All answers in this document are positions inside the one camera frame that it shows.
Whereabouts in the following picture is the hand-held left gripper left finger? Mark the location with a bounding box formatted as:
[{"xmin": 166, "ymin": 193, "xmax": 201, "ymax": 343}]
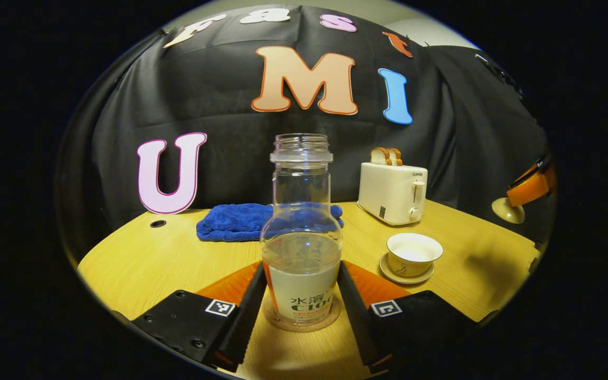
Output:
[{"xmin": 131, "ymin": 261, "xmax": 268, "ymax": 373}]

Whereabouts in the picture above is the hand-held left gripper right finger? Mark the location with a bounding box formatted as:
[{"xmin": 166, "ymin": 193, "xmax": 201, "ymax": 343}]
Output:
[{"xmin": 337, "ymin": 260, "xmax": 479, "ymax": 371}]

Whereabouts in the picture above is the round cork coaster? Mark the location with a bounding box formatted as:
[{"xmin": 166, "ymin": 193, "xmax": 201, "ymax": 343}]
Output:
[{"xmin": 262, "ymin": 296, "xmax": 342, "ymax": 333}]

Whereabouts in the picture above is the white teacup lid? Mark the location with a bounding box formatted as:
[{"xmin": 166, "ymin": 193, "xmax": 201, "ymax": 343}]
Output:
[{"xmin": 491, "ymin": 197, "xmax": 526, "ymax": 224}]

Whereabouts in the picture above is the white teacup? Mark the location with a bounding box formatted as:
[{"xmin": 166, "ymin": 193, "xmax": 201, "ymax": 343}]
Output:
[{"xmin": 386, "ymin": 233, "xmax": 444, "ymax": 277}]

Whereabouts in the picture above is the clear water bottle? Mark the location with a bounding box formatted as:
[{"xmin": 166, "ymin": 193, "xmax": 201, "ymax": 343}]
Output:
[{"xmin": 260, "ymin": 133, "xmax": 344, "ymax": 327}]

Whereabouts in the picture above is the white teacup saucer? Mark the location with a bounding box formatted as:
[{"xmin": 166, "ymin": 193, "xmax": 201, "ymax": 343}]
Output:
[{"xmin": 379, "ymin": 253, "xmax": 435, "ymax": 286}]

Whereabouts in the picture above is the blue towel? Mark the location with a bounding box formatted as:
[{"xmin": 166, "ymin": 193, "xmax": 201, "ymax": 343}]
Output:
[{"xmin": 196, "ymin": 202, "xmax": 345, "ymax": 243}]

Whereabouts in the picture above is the cream toaster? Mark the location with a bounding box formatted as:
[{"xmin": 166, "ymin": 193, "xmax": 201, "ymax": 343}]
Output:
[{"xmin": 358, "ymin": 162, "xmax": 429, "ymax": 226}]

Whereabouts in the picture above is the black backdrop cloth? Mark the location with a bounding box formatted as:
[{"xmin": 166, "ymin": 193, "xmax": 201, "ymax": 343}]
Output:
[{"xmin": 59, "ymin": 5, "xmax": 555, "ymax": 249}]

